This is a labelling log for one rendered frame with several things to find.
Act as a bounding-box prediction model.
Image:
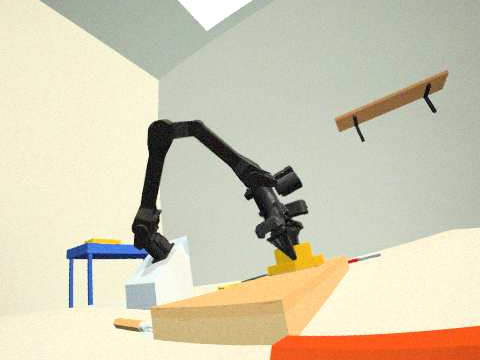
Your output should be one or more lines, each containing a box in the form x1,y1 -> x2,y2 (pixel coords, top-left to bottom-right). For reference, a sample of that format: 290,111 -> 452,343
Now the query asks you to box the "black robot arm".
131,119 -> 309,264

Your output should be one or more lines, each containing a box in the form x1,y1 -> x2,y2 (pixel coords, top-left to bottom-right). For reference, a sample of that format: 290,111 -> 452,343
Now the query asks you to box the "orange-handled awl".
113,318 -> 152,332

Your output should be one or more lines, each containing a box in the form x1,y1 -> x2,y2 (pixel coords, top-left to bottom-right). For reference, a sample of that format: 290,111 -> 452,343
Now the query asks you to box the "tan wooden board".
150,255 -> 350,346

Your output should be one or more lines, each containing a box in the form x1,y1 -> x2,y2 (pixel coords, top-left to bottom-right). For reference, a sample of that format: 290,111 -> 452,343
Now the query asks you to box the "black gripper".
255,199 -> 304,261

